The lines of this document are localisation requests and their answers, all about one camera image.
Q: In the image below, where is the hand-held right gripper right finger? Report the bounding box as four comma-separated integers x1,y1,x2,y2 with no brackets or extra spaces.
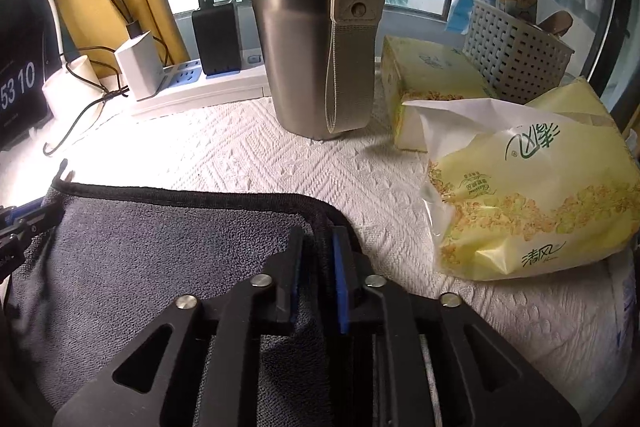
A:
328,227,583,427

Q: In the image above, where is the black power adapter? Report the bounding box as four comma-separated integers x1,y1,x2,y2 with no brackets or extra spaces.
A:
191,0,242,76

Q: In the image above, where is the black digital clock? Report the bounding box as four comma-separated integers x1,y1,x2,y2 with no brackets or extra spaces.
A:
0,0,55,151

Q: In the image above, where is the white plastic basket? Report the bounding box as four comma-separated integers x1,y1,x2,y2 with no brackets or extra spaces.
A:
462,0,576,106

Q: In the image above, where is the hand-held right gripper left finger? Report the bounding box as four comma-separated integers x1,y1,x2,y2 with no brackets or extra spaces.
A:
52,226,312,427

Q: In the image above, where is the grey towel with black edge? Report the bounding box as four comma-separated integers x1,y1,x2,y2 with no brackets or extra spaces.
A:
5,177,386,427

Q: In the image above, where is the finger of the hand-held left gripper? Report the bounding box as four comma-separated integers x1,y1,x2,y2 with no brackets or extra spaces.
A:
0,159,76,278

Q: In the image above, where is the yellow tissue box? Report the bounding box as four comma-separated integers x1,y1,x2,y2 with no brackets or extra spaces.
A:
381,35,498,152

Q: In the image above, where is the white power strip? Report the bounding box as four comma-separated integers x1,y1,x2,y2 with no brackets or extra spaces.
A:
129,49,273,118

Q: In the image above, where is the white textured table cover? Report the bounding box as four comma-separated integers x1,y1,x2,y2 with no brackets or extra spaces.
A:
0,62,632,427

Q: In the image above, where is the white charger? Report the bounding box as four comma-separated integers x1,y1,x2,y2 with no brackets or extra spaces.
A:
114,32,167,102

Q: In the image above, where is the yellow tissue pack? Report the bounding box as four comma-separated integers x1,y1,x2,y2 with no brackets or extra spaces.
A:
401,77,640,282

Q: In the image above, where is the stainless steel tumbler with strap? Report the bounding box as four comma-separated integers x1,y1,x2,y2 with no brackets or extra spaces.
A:
246,0,392,140

